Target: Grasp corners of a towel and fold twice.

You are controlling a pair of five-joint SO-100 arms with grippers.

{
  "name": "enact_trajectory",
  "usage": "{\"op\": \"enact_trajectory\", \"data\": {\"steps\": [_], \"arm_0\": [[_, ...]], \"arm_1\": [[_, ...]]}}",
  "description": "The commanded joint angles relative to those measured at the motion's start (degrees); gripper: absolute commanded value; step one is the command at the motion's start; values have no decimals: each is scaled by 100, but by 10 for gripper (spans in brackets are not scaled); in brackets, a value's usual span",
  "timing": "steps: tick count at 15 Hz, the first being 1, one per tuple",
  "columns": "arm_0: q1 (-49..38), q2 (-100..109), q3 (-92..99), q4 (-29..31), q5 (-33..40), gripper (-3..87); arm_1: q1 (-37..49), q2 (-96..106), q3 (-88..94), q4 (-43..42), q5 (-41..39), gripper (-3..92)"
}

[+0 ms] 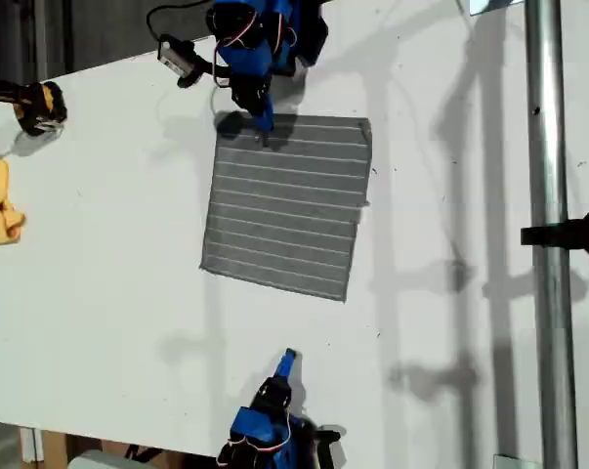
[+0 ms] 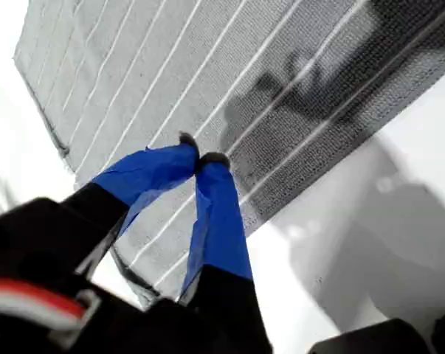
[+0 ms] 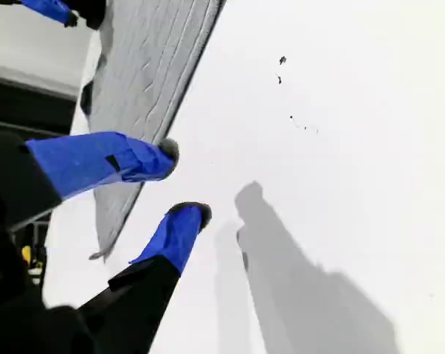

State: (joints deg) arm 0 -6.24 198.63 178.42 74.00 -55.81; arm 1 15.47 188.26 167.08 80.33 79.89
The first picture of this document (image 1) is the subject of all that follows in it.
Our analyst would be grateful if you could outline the black yellow clamp tool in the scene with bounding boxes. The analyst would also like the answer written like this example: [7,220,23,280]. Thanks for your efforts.
[0,72,69,138]

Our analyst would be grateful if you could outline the black camera cable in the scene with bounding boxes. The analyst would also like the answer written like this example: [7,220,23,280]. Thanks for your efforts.
[146,0,212,45]

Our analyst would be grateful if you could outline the brown cardboard box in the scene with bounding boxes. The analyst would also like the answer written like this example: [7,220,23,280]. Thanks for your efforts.
[40,429,134,469]

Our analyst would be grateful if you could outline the black post clamp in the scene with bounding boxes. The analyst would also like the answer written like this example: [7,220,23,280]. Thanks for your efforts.
[520,207,589,259]

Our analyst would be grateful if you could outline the steel post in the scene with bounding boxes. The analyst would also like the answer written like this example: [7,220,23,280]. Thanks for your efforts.
[524,0,579,469]

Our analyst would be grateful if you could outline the grey striped towel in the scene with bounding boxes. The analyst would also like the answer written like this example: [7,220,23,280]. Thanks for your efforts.
[199,112,373,305]

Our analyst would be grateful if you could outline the black camera stalk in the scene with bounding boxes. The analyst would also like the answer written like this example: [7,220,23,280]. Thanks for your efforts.
[176,54,217,90]

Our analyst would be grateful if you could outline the white table bracket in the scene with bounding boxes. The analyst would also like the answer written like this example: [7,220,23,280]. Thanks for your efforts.
[19,427,45,463]

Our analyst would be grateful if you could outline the black camera box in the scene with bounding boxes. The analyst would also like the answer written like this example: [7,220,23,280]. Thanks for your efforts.
[313,424,347,469]
[156,33,196,78]

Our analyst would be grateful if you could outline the white plastic object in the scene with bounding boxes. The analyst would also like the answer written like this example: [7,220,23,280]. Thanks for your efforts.
[67,448,129,469]

